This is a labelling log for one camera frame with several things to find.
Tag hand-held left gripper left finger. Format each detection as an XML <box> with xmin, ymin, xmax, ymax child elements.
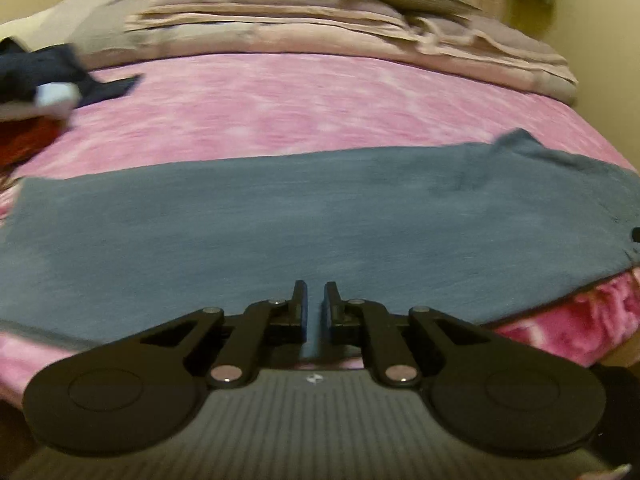
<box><xmin>135</xmin><ymin>280</ymin><xmax>307</xmax><ymax>390</ymax></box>

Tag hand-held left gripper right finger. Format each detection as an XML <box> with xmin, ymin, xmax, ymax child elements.
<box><xmin>324</xmin><ymin>281</ymin><xmax>496</xmax><ymax>390</ymax></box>

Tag blue denim jeans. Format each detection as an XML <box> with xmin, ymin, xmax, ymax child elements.
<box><xmin>0</xmin><ymin>128</ymin><xmax>640</xmax><ymax>350</ymax></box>

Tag person's left hand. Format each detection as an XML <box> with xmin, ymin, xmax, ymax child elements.
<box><xmin>580</xmin><ymin>464</ymin><xmax>632</xmax><ymax>480</ymax></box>

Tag pink floral bed blanket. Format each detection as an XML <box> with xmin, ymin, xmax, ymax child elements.
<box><xmin>0</xmin><ymin>52</ymin><xmax>640</xmax><ymax>401</ymax></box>

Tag grey pink quilt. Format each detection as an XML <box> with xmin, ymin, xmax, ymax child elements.
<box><xmin>35</xmin><ymin>0</ymin><xmax>581</xmax><ymax>106</ymax></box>

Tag red garment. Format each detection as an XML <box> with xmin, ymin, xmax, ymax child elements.
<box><xmin>0</xmin><ymin>115</ymin><xmax>63</xmax><ymax>171</ymax></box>

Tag dark navy garment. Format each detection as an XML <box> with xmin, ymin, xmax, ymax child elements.
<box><xmin>0</xmin><ymin>37</ymin><xmax>146</xmax><ymax>111</ymax></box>

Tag white padded headboard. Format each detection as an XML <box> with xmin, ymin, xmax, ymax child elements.
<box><xmin>0</xmin><ymin>12</ymin><xmax>56</xmax><ymax>42</ymax></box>

